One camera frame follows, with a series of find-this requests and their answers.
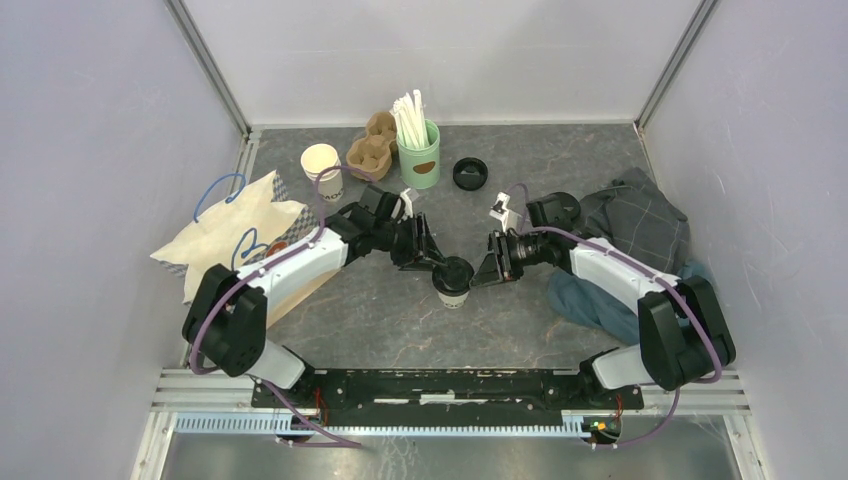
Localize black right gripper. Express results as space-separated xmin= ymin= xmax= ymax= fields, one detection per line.
xmin=469 ymin=230 xmax=547 ymax=288

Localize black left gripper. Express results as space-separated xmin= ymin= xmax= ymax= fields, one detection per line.
xmin=374 ymin=213 xmax=448 ymax=274

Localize black plastic cup lid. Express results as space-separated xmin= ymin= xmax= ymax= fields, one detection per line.
xmin=547 ymin=192 xmax=581 ymax=224

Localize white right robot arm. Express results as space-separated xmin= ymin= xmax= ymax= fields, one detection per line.
xmin=470 ymin=192 xmax=736 ymax=408

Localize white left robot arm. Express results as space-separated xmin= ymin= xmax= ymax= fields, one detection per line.
xmin=182 ymin=185 xmax=447 ymax=408

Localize checkered paper takeout bag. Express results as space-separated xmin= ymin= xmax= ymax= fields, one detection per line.
xmin=151 ymin=171 xmax=318 ymax=306

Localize teal blue cloth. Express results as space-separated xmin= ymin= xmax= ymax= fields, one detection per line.
xmin=547 ymin=258 xmax=719 ymax=346

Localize green straw holder cup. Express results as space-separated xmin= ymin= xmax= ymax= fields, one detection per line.
xmin=397 ymin=119 xmax=441 ymax=190

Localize black spare cup lid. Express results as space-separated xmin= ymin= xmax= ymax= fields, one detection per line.
xmin=452 ymin=157 xmax=489 ymax=191

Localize brown cardboard cup carrier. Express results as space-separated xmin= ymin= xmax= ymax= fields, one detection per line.
xmin=345 ymin=111 xmax=398 ymax=181

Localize white paper-wrapped straws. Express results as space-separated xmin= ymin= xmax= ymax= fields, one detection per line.
xmin=390 ymin=89 xmax=431 ymax=150

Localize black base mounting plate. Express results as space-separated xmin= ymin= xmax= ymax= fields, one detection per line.
xmin=283 ymin=368 xmax=645 ymax=427

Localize stack of white paper cups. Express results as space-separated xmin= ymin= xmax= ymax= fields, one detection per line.
xmin=300 ymin=143 xmax=344 ymax=202

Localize grey checked cloth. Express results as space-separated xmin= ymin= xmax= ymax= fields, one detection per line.
xmin=577 ymin=168 xmax=691 ymax=273

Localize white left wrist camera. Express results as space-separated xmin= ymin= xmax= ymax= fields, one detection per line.
xmin=399 ymin=188 xmax=420 ymax=220

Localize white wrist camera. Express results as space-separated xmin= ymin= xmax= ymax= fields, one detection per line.
xmin=489 ymin=192 xmax=522 ymax=232
xmin=399 ymin=188 xmax=420 ymax=220

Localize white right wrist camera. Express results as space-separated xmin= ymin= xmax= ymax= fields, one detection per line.
xmin=489 ymin=192 xmax=522 ymax=232

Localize aluminium frame rail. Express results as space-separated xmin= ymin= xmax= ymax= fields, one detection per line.
xmin=133 ymin=369 xmax=768 ymax=479

